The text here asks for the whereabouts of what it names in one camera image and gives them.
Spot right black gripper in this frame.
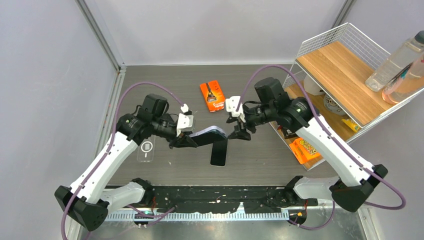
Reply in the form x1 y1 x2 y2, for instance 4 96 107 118
226 102 276 141

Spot black phone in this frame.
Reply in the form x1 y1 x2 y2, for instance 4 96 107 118
210 139 228 167

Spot orange razor box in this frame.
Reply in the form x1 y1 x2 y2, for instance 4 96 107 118
199 80 226 113

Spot clear phone case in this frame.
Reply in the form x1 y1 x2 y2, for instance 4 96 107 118
136 135 156 163

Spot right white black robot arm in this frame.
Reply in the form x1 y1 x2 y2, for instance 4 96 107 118
224 77 388 212

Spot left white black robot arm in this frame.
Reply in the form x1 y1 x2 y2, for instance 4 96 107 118
54 93 197 232

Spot dark snack bar packet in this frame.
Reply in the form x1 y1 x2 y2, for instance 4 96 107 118
281 127 298 139

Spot orange packet under shelf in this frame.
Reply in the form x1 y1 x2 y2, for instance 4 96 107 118
289 137 323 165

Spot white round container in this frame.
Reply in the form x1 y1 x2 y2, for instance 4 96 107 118
303 75 326 96

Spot yellow snack packet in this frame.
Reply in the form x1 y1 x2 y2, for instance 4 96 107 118
341 118 362 133

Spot pink tinted bottle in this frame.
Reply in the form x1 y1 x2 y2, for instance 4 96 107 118
382 54 424 105

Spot clear water bottle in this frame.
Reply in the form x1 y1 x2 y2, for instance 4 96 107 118
365 30 424 92

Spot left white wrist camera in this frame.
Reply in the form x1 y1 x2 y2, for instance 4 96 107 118
176 103 195 136

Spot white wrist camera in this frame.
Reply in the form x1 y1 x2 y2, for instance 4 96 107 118
176 103 195 136
224 96 246 123

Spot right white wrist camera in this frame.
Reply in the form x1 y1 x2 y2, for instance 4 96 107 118
224 96 246 123

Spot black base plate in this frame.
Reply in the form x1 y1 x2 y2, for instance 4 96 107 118
133 186 318 214

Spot white wire wooden shelf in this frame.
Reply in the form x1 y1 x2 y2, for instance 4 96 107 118
267 22 424 171

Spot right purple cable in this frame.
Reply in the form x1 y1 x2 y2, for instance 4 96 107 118
235 64 407 230

